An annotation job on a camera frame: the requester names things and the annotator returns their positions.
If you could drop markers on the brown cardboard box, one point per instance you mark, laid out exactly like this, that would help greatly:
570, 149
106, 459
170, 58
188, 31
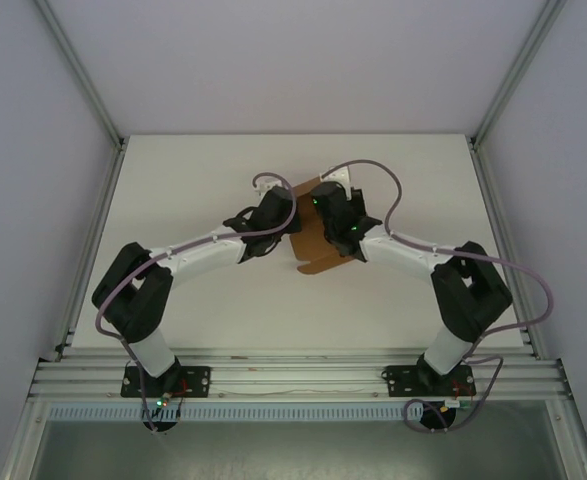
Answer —
308, 240

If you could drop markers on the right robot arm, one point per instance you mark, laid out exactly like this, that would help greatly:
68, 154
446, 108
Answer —
408, 255

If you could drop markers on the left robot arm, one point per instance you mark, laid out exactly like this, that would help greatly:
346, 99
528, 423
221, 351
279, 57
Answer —
198, 255

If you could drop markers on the small circuit board with LED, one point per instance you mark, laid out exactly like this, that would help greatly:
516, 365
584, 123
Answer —
458, 404
163, 401

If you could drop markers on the grey metal sheet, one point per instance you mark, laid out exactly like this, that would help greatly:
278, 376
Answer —
293, 450

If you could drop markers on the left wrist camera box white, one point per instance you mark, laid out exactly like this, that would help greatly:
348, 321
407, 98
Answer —
262, 187

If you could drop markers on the aluminium mounting rail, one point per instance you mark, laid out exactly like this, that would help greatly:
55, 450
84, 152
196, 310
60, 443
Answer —
293, 372

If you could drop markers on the aluminium table side rail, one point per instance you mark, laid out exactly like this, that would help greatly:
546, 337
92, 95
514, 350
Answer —
104, 210

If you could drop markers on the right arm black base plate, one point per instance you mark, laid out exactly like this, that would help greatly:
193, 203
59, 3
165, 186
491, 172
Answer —
403, 380

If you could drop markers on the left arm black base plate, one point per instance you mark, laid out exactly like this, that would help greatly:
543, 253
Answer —
195, 380

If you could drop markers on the aluminium frame post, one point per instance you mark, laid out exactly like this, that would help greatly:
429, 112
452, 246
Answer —
518, 75
80, 75

